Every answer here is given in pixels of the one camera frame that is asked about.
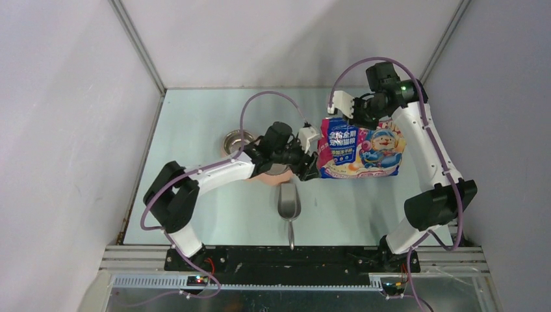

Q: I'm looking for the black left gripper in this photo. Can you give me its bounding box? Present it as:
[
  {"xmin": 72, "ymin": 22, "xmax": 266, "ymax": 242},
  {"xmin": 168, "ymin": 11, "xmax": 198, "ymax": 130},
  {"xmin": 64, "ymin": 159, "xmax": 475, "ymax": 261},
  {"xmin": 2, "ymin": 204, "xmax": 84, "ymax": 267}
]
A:
[{"xmin": 272, "ymin": 135, "xmax": 321, "ymax": 181}]

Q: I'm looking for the colourful cat food bag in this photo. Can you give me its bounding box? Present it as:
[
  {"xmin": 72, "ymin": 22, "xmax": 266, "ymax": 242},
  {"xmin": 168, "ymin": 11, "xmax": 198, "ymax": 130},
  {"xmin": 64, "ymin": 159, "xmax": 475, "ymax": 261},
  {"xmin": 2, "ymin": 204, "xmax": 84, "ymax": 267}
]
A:
[{"xmin": 317, "ymin": 118, "xmax": 407, "ymax": 179}]

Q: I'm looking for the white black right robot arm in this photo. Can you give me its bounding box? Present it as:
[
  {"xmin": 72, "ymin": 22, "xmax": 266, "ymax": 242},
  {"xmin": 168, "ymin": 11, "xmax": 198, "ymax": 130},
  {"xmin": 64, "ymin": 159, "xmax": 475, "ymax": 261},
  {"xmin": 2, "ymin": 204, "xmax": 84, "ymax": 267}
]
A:
[{"xmin": 347, "ymin": 57, "xmax": 478, "ymax": 272}]

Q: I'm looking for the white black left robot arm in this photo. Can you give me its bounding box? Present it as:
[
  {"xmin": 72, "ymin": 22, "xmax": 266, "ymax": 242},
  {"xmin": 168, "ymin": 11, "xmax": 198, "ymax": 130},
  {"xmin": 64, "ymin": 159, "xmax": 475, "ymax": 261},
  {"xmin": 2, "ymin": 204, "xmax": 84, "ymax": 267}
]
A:
[{"xmin": 143, "ymin": 122, "xmax": 321, "ymax": 271}]

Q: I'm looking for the pink double pet bowl stand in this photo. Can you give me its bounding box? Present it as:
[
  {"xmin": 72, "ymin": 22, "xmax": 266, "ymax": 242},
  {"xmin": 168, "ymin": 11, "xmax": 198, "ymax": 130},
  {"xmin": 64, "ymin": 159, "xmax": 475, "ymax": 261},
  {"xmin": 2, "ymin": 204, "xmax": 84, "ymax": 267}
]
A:
[{"xmin": 222, "ymin": 142, "xmax": 294, "ymax": 187}]

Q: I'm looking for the metal food scoop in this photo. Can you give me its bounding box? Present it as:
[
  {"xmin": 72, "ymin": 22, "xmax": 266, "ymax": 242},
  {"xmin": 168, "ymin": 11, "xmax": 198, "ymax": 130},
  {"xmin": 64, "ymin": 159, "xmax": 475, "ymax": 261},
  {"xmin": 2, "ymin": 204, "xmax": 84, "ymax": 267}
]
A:
[{"xmin": 277, "ymin": 182, "xmax": 301, "ymax": 250}]

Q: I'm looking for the steel bowl far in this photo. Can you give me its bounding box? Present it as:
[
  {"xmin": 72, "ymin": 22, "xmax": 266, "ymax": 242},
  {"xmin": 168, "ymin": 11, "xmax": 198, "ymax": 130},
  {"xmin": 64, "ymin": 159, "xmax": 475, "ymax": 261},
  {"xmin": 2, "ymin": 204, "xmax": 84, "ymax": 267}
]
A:
[{"xmin": 221, "ymin": 129, "xmax": 256, "ymax": 157}]

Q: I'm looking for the right controller board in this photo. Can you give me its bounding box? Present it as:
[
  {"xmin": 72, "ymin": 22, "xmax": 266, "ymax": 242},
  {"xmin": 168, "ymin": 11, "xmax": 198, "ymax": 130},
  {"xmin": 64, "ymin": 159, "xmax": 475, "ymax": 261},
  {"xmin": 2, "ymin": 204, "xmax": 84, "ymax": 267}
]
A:
[{"xmin": 381, "ymin": 281, "xmax": 407, "ymax": 297}]

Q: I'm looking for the controller board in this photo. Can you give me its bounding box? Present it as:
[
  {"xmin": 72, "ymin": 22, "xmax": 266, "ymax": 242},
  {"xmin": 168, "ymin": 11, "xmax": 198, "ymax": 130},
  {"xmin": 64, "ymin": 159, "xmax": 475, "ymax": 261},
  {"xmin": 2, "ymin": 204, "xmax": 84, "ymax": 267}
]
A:
[
  {"xmin": 186, "ymin": 276, "xmax": 210, "ymax": 287},
  {"xmin": 381, "ymin": 281, "xmax": 407, "ymax": 297}
]

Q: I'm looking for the left controller board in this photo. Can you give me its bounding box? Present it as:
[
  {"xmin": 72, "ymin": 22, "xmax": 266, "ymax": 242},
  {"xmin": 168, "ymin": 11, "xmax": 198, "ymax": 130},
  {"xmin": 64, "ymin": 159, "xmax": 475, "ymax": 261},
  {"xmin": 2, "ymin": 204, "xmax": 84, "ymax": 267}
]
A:
[{"xmin": 186, "ymin": 276, "xmax": 210, "ymax": 287}]

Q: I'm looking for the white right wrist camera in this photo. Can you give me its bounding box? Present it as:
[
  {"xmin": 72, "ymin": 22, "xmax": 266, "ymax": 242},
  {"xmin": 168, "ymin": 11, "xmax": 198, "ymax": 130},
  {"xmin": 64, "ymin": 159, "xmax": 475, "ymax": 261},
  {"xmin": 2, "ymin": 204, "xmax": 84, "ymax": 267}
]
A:
[{"xmin": 327, "ymin": 90, "xmax": 355, "ymax": 119}]

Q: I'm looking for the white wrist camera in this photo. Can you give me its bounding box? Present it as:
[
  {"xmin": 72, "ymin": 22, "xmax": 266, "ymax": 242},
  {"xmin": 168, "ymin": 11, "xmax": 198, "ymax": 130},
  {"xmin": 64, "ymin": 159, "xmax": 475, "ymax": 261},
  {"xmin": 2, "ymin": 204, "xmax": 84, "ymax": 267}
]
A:
[
  {"xmin": 297, "ymin": 125, "xmax": 321, "ymax": 153},
  {"xmin": 327, "ymin": 90, "xmax": 355, "ymax": 119}
]

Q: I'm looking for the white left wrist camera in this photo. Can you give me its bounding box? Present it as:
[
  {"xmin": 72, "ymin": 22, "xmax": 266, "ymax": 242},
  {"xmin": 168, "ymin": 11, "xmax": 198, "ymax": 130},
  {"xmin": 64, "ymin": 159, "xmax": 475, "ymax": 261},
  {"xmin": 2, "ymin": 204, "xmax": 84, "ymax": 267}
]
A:
[{"xmin": 297, "ymin": 125, "xmax": 321, "ymax": 153}]

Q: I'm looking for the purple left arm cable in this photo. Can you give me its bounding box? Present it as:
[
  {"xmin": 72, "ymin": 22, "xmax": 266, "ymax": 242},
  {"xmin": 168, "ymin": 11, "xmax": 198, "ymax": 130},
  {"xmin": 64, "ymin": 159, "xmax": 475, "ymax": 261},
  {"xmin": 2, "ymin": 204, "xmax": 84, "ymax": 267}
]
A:
[{"xmin": 140, "ymin": 90, "xmax": 307, "ymax": 231}]

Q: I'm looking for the aluminium frame rail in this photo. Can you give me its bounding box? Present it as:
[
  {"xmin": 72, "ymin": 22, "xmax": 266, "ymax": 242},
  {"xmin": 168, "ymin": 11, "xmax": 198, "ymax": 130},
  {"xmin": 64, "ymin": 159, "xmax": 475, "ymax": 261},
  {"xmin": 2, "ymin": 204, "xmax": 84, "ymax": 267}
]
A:
[{"xmin": 100, "ymin": 246, "xmax": 489, "ymax": 290}]

